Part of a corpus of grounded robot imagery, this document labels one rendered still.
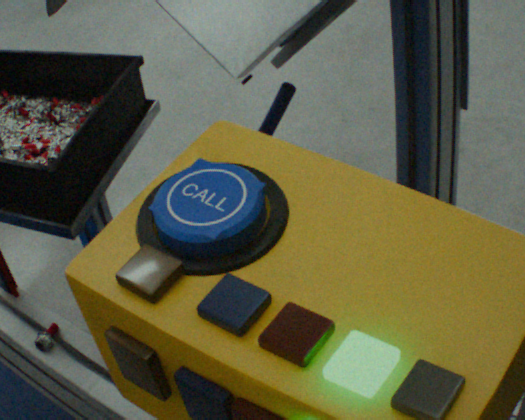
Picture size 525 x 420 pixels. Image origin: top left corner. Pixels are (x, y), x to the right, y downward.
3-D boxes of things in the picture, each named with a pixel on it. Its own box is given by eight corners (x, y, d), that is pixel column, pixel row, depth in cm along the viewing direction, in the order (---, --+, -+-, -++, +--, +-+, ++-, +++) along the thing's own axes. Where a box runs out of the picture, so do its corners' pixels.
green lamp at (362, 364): (401, 359, 24) (402, 348, 24) (371, 401, 23) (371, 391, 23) (353, 338, 25) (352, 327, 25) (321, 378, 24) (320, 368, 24)
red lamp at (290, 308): (337, 331, 25) (336, 319, 25) (305, 371, 24) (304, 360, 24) (289, 309, 26) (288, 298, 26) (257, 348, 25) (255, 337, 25)
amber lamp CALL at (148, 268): (187, 272, 28) (184, 260, 27) (154, 307, 27) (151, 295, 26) (148, 252, 29) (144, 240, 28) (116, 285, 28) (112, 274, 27)
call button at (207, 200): (290, 211, 30) (285, 176, 29) (224, 285, 28) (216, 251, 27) (203, 176, 32) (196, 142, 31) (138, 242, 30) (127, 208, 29)
